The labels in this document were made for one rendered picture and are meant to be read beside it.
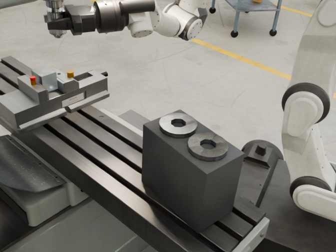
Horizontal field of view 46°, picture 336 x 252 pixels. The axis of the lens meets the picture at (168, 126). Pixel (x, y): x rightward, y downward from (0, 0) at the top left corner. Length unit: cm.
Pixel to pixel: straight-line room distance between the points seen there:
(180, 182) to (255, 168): 79
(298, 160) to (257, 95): 200
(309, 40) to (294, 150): 39
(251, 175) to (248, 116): 149
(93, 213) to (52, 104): 39
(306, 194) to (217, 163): 64
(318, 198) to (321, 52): 50
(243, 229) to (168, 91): 239
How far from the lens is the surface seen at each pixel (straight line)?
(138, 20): 115
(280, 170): 171
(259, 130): 295
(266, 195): 158
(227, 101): 322
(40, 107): 127
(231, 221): 99
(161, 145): 90
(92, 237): 146
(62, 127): 126
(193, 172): 84
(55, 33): 113
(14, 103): 128
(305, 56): 123
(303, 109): 125
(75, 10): 113
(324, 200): 143
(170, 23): 130
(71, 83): 129
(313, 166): 142
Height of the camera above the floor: 163
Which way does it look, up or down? 35 degrees down
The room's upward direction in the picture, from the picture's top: 4 degrees clockwise
